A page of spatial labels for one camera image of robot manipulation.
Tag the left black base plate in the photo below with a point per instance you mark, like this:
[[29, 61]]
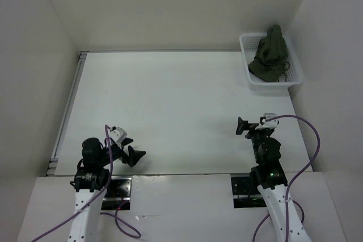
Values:
[[118, 194]]

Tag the white plastic basket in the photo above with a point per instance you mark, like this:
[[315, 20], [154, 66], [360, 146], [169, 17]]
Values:
[[293, 76]]

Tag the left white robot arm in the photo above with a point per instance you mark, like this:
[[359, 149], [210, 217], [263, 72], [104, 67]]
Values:
[[91, 183]]

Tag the aluminium rail frame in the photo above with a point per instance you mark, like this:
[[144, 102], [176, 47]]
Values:
[[52, 165]]

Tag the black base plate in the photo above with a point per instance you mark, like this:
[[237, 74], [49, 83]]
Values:
[[118, 194], [245, 194]]

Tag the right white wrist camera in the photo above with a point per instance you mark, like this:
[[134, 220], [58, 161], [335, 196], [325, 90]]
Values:
[[268, 121]]

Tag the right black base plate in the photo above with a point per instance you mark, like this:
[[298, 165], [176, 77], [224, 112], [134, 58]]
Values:
[[245, 194]]

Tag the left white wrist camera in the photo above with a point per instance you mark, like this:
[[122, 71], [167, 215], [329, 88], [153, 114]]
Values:
[[117, 134]]

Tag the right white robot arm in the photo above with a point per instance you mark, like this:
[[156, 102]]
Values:
[[268, 177]]

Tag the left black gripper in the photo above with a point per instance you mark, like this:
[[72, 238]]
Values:
[[133, 157]]

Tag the olive green shorts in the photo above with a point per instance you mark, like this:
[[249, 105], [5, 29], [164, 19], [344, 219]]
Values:
[[271, 59]]

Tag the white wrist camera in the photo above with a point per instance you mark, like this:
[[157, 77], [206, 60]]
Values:
[[268, 121], [117, 134]]

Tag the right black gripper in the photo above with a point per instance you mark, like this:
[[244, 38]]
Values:
[[245, 125]]

